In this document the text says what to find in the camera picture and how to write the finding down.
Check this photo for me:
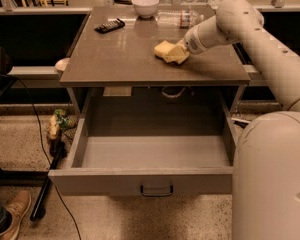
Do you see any clear plastic water bottle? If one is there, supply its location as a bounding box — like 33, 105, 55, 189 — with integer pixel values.
156, 10, 204, 29

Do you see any white bowl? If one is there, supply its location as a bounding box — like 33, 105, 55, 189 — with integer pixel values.
132, 0, 159, 18

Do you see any grey open drawer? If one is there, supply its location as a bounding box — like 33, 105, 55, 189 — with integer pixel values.
49, 87, 237, 196

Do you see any black drawer handle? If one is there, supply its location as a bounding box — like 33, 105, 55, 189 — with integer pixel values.
140, 185, 174, 198

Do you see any yellow sponge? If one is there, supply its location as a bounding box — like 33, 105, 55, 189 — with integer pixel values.
154, 41, 174, 58

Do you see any tan shoe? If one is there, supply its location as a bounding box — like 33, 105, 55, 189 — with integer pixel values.
0, 190, 31, 240

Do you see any black pole on floor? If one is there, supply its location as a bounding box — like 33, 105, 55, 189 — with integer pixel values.
30, 142, 65, 222

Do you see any grey cabinet with top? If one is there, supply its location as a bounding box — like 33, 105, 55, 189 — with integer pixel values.
59, 5, 251, 115

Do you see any black floor cable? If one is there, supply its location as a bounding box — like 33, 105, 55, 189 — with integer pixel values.
13, 76, 83, 240

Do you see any white marker pen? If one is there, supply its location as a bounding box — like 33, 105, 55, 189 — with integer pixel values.
231, 118, 251, 124

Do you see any black remote control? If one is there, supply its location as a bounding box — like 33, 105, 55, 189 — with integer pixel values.
95, 19, 125, 34

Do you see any white plate on ledge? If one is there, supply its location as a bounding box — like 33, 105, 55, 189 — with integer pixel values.
55, 58, 69, 72

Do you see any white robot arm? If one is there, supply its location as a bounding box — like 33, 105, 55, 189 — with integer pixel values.
164, 0, 300, 240

